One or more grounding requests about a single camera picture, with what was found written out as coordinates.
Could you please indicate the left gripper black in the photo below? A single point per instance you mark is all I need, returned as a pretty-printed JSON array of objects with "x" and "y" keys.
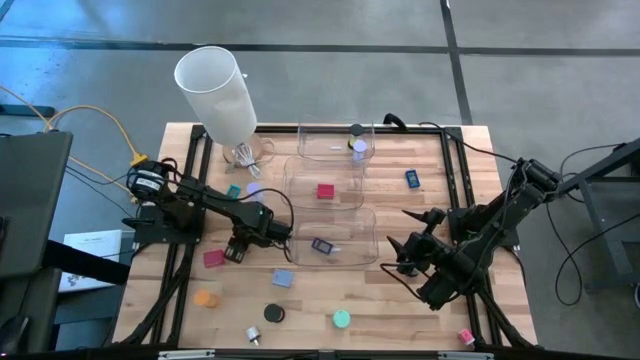
[{"x": 272, "y": 234}]

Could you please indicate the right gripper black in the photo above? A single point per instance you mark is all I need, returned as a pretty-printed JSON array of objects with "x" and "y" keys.
[{"x": 425, "y": 240}]

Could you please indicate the crimson pink wall charger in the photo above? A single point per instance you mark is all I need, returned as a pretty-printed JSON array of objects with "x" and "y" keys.
[{"x": 214, "y": 258}]

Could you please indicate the light blue wall charger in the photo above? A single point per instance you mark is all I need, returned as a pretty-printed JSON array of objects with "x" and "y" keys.
[{"x": 283, "y": 278}]

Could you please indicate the bright blue digital timer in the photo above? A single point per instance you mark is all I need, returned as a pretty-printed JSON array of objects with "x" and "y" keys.
[{"x": 412, "y": 178}]

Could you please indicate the teal digital timer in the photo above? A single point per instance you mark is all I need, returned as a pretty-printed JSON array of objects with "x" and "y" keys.
[{"x": 233, "y": 190}]

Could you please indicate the lilac capped sand timer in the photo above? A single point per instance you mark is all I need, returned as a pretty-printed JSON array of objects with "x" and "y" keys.
[
  {"x": 255, "y": 190},
  {"x": 360, "y": 147}
]

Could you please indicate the dark indigo digital timer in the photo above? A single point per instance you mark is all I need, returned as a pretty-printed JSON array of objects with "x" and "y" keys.
[{"x": 322, "y": 245}]

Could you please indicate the red wall charger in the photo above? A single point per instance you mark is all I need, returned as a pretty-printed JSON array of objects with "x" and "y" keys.
[{"x": 325, "y": 191}]

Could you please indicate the teal capped sand timer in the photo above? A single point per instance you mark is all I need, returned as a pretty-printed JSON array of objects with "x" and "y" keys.
[{"x": 341, "y": 318}]

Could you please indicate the pink white wall charger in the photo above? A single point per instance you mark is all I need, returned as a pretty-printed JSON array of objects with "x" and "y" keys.
[{"x": 466, "y": 336}]

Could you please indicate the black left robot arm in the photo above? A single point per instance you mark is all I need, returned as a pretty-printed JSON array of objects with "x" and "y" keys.
[{"x": 220, "y": 202}]

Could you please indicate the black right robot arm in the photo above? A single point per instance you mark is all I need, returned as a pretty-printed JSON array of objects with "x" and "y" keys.
[{"x": 500, "y": 225}]

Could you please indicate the clear plastic bin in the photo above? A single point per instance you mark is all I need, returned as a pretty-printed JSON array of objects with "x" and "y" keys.
[
  {"x": 350, "y": 235},
  {"x": 305, "y": 150},
  {"x": 300, "y": 175}
]

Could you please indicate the orange capped sand timer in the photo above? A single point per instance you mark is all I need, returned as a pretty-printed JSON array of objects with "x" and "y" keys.
[{"x": 202, "y": 298}]

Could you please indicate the black capped red sand timer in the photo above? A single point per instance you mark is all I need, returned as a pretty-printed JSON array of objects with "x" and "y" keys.
[{"x": 274, "y": 313}]

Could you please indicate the silver capped sand timer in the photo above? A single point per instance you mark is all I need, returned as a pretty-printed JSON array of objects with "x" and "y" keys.
[{"x": 253, "y": 334}]

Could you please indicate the black capped yellow sand timer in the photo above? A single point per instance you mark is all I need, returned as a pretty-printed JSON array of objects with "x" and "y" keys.
[{"x": 356, "y": 130}]

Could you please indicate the yellow power plug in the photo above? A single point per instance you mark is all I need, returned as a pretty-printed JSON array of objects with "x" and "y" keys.
[{"x": 139, "y": 159}]

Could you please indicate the white printed booklet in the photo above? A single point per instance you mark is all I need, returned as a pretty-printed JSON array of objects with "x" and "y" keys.
[{"x": 95, "y": 245}]

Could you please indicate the black diagonal bar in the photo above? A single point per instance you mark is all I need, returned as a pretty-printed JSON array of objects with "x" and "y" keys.
[{"x": 85, "y": 262}]

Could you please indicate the white shade table lamp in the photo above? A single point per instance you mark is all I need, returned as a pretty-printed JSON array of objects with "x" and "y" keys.
[{"x": 215, "y": 95}]

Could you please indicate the black metal side stand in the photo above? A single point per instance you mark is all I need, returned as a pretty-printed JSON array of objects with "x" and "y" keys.
[{"x": 595, "y": 172}]

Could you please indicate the dark grey equipment cart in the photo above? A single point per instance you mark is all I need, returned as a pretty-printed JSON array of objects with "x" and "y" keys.
[{"x": 30, "y": 200}]

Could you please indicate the black floor bar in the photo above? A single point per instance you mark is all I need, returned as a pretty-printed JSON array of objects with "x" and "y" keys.
[{"x": 25, "y": 110}]

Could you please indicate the black aluminium table frame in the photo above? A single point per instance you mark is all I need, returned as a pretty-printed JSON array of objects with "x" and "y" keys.
[{"x": 194, "y": 150}]

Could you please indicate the silver metal bracket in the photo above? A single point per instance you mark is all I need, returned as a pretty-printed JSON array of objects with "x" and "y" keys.
[
  {"x": 186, "y": 354},
  {"x": 465, "y": 355}
]

